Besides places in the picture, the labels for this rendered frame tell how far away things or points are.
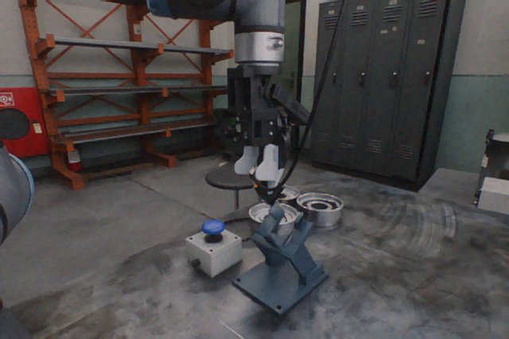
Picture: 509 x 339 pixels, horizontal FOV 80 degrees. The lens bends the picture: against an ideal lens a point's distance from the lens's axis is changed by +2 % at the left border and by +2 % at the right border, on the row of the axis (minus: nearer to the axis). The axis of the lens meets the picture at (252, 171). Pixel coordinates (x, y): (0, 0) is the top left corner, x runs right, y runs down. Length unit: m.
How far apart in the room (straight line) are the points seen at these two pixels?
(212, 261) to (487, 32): 3.51
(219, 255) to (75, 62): 3.93
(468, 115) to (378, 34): 1.21
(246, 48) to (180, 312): 0.38
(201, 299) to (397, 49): 3.14
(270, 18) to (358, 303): 0.42
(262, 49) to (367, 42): 3.09
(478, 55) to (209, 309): 3.54
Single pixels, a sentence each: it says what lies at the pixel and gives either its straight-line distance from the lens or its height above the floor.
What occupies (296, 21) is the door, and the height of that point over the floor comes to 1.81.
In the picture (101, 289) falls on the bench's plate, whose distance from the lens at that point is 0.56.
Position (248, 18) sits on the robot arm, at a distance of 0.47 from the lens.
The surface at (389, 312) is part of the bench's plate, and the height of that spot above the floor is 0.80.
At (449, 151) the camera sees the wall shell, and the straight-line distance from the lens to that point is 3.82.
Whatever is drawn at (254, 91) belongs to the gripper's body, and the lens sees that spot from 0.46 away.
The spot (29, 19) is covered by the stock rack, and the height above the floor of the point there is 1.64.
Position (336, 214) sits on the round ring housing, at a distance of 0.69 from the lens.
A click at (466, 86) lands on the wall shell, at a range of 3.74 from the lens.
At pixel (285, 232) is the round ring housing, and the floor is 0.82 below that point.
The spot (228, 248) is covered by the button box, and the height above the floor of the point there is 0.84.
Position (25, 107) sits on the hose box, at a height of 0.81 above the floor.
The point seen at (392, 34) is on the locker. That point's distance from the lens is 3.44.
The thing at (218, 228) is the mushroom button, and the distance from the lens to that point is 0.52.
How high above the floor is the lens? 1.12
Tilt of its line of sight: 17 degrees down
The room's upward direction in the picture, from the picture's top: straight up
